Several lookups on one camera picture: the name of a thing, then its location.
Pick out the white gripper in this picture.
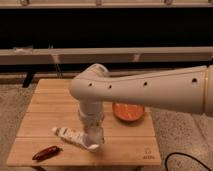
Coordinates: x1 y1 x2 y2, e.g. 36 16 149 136
78 102 104 144

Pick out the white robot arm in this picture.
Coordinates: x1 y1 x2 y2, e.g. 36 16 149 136
69 64 213 128

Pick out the white ceramic cup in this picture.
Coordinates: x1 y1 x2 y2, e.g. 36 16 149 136
83 134 104 152

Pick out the orange bowl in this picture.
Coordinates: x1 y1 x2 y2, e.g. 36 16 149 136
112 103 145 122

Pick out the wooden table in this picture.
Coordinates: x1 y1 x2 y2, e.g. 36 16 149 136
7 79 161 167

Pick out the dark red chili pepper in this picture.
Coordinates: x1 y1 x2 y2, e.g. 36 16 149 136
32 146 61 161

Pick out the black floor cable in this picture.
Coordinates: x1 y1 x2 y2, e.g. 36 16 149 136
164 151 213 171

